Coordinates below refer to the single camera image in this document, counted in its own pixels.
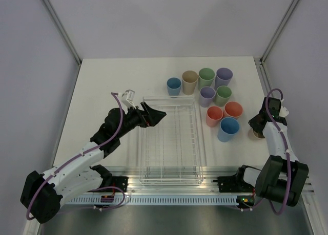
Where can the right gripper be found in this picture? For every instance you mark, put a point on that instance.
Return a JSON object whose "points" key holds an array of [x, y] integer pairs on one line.
{"points": [[252, 123]]}

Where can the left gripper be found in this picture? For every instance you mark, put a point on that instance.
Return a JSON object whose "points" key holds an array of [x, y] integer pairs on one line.
{"points": [[149, 117]]}

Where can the beige cup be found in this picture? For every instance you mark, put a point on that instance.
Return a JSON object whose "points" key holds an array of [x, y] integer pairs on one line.
{"points": [[189, 82], [254, 135]]}

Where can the pink cup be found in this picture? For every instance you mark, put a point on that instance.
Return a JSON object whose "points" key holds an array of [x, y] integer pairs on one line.
{"points": [[233, 109], [213, 116]]}

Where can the blue cup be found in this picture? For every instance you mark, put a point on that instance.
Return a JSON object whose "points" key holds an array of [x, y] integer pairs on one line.
{"points": [[228, 128], [174, 86]]}

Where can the green cup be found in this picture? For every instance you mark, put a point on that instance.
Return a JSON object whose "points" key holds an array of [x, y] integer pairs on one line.
{"points": [[223, 94], [206, 77]]}

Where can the purple cup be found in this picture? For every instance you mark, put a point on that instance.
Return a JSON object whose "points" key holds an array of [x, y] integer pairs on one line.
{"points": [[223, 77], [206, 96]]}

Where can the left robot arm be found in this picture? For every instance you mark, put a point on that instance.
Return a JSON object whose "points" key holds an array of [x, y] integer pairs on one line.
{"points": [[44, 194]]}

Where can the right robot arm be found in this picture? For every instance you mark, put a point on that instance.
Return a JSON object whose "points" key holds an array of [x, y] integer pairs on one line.
{"points": [[282, 177]]}

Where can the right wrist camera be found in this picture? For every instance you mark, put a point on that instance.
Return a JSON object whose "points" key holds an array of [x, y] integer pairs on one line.
{"points": [[283, 110]]}

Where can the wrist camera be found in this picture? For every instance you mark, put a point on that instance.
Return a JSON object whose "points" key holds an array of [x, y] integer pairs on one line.
{"points": [[283, 110], [127, 99]]}

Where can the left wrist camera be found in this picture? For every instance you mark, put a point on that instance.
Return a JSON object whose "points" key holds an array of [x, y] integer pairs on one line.
{"points": [[127, 99]]}

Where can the white wire dish rack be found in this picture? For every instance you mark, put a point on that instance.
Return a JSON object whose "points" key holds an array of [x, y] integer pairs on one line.
{"points": [[174, 142]]}

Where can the aluminium rail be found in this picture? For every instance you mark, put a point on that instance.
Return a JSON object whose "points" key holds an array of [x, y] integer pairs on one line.
{"points": [[161, 177]]}

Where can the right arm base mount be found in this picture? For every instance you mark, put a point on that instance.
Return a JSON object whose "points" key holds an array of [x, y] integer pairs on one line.
{"points": [[233, 184]]}

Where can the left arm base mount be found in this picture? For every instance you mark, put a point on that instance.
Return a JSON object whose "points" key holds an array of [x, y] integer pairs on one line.
{"points": [[117, 181]]}

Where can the slotted cable duct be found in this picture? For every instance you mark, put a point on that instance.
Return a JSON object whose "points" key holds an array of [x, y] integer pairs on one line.
{"points": [[229, 200]]}

